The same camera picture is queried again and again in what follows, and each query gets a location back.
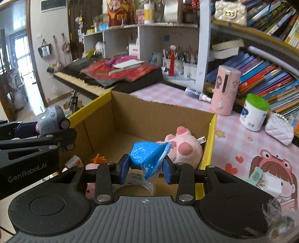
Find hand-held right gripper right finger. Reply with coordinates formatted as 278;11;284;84
163;157;243;203

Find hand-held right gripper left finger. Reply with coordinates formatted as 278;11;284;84
53;154;130;204

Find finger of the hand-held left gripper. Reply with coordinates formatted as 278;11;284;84
0;128;77;167
0;120;40;141

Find grey robot toy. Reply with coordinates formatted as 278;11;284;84
36;105;71;138

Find blue plastic bag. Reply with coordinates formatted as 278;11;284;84
130;141;172;180

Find pink chick plush toy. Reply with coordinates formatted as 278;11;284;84
84;153;108;170

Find cardboard box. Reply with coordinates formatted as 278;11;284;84
59;90;218;201

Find small white red packet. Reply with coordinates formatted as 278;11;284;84
64;155;83;170

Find pink pig plush toy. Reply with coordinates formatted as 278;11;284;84
155;126;204;169

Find black keyboard stand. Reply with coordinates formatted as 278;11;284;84
69;90;82;113

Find black electronic keyboard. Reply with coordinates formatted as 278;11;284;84
54;57;164;96

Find pink checked tablecloth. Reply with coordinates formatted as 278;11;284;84
130;83;299;234

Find red cloth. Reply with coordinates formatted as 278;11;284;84
81;59;159;82

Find small spray bottle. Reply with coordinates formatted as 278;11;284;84
185;87;212;103

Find grey tote bag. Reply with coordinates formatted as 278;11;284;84
38;39;52;58

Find mint green hair clip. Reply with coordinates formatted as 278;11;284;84
244;166;264;187

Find pink hanging bag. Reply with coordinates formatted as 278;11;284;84
61;34;71;54

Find pink cartoon cylinder device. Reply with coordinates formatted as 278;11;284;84
210;65;241;116

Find white plastic bag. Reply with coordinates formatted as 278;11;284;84
95;41;105;56

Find white booklet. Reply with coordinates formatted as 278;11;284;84
109;59;145;75

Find magenta cloth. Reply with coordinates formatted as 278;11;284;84
105;55;137;67

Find white pen holder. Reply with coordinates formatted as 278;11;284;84
183;62;198;80
162;57;184;75

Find white jar green lid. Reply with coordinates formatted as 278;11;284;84
239;93;270;132

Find red tassel ornament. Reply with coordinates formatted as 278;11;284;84
169;44;176;76

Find white box red label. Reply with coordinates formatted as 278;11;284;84
129;37;141;60

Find white pen holder cups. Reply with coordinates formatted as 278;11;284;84
163;45;198;64

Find grey fuzzy pompom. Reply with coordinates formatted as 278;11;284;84
262;199;295;239

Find white quilted purse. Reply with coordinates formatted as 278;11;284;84
265;113;295;146

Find dark brown door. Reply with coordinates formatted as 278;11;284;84
68;0;104;60

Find white shelf unit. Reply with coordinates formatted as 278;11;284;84
83;22;212;93

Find row of colourful books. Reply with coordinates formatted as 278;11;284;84
206;53;299;122

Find cream hardcover book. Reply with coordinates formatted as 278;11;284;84
211;39;244;59

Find orange cartoon figure box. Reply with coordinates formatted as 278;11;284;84
107;0;136;27

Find grey rolled tube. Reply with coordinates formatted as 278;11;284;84
248;45;299;77

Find white bottle yellow label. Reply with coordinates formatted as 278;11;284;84
144;3;155;25

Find white ribbon roll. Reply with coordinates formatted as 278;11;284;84
164;0;179;22

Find wooden bookshelf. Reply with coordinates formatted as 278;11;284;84
203;0;299;138

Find cream pearl handbag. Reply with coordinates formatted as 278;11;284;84
214;0;247;27

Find row of slanted books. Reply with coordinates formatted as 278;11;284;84
245;0;299;49

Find brown door frame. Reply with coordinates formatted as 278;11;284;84
26;0;50;105

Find green wall board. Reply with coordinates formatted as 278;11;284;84
41;0;66;12

